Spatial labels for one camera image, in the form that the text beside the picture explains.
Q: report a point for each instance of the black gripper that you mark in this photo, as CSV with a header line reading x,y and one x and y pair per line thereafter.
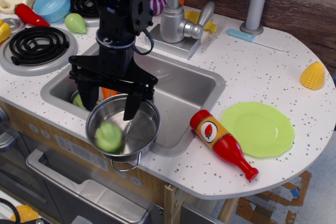
x,y
115,69

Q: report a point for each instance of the green toy broccoli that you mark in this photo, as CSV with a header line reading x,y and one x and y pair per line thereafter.
x,y
109,137

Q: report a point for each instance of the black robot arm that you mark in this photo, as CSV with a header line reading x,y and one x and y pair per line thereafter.
x,y
121,21

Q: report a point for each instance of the stainless steel pot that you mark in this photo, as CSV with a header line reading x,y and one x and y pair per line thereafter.
x,y
138,134

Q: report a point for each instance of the orange toy carrot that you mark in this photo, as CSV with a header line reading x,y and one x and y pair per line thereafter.
x,y
109,93

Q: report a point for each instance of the green toy peas can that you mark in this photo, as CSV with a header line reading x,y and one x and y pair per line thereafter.
x,y
75,99

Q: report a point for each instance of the silver sink basin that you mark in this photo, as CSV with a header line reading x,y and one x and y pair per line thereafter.
x,y
181,91

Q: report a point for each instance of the light green toy pear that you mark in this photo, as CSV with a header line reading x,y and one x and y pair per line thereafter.
x,y
75,23

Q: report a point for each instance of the silver toy faucet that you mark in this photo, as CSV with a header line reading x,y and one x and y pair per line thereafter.
x,y
177,35

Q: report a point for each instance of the black front stove burner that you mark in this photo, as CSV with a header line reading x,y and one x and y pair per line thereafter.
x,y
37,51

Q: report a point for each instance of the black stove burner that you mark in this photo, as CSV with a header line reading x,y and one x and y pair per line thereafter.
x,y
88,10
37,51

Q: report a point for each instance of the black middle stove burner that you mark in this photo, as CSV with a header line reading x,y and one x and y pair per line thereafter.
x,y
88,10

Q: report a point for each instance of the red toy ketchup bottle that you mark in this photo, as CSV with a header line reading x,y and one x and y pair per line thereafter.
x,y
221,142

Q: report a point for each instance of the purple toy onion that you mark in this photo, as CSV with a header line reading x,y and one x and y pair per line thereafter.
x,y
157,6

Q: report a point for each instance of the light blue plastic bowl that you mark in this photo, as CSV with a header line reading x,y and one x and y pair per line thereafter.
x,y
52,10

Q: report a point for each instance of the yellow toy cheese slice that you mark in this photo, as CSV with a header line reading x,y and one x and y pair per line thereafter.
x,y
193,17

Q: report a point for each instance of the red toy chili pepper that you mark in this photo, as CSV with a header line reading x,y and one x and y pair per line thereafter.
x,y
27,15

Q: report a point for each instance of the yellow toy bell pepper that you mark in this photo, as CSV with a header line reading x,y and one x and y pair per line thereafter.
x,y
5,31

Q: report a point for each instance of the yellow toy on floor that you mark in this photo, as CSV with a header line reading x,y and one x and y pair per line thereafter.
x,y
26,213

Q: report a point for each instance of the light green plastic plate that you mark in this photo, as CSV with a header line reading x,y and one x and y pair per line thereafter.
x,y
261,130

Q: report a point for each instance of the grey vertical pole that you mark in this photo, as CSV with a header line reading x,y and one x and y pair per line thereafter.
x,y
253,25

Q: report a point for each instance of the yellow toy corn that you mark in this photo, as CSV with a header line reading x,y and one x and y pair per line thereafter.
x,y
313,77

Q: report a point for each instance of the silver oven door handle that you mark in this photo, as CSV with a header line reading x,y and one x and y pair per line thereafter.
x,y
76,196

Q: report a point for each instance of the silver ring knob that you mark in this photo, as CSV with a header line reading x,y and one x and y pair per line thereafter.
x,y
15,24

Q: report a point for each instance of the blue handled toy knife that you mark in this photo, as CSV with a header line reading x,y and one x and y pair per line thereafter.
x,y
254,39

